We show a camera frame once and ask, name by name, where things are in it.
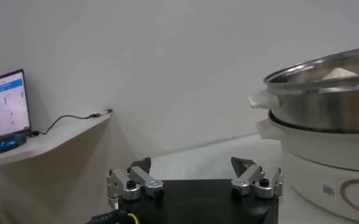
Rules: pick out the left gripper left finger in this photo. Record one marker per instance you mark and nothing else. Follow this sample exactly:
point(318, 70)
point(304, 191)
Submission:
point(145, 182)

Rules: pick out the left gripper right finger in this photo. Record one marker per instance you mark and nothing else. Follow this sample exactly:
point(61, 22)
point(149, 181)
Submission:
point(249, 179)

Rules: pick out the stainless steel steamer basket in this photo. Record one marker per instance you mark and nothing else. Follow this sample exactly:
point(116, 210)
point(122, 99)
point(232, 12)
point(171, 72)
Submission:
point(319, 106)

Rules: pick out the white electric cooking pot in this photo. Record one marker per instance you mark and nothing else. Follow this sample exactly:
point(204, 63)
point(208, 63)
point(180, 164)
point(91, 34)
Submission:
point(307, 170)

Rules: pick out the white side table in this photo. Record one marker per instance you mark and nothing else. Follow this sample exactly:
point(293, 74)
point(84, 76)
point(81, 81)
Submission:
point(60, 134)

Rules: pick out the blue small device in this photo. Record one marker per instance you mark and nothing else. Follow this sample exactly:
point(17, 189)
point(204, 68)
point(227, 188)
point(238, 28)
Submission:
point(10, 143)

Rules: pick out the laptop computer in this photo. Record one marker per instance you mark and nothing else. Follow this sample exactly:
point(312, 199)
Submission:
point(5, 106)

